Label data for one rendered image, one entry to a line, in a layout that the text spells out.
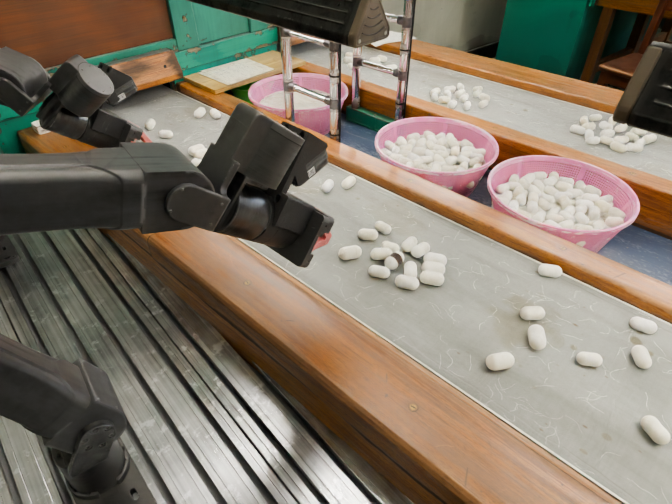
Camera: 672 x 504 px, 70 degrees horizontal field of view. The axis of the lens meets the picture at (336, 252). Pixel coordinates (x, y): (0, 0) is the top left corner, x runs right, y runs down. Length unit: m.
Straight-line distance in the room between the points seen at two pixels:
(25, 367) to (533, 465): 0.50
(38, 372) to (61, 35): 0.97
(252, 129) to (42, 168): 0.17
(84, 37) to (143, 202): 0.98
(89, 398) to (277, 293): 0.28
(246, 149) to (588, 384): 0.50
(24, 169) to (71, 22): 0.97
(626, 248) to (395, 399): 0.63
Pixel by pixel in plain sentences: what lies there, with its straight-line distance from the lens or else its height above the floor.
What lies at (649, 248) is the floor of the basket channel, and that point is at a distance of 1.09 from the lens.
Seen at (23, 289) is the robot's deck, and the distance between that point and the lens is 1.00.
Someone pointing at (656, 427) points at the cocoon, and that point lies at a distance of 0.68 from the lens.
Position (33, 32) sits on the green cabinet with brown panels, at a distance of 1.35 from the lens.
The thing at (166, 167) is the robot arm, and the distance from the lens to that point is 0.43.
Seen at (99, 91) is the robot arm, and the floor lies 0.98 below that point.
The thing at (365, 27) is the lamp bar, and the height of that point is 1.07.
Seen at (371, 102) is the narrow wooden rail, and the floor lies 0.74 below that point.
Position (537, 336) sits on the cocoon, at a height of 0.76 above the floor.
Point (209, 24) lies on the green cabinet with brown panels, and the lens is 1.54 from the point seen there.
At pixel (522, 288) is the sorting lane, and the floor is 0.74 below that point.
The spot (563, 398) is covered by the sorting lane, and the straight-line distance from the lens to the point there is 0.68.
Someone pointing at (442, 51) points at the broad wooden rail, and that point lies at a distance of 1.72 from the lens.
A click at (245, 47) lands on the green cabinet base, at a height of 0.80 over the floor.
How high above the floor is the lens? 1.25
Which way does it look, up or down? 39 degrees down
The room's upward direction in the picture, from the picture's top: straight up
